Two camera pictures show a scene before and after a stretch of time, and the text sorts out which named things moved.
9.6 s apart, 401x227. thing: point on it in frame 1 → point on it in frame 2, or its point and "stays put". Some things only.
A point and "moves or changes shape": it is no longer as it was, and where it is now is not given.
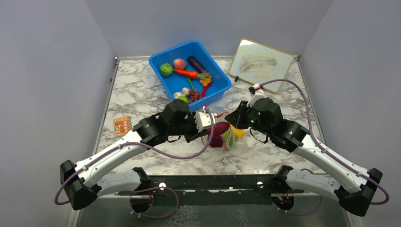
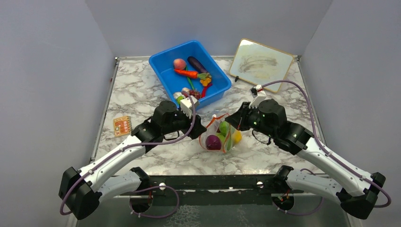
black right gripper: [237, 117] stays put
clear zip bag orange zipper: [224, 135] moves or changes shape
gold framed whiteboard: [258, 63] stays put
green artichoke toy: [166, 69] → [224, 127]
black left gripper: [195, 134] stays put
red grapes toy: [194, 95] stays put
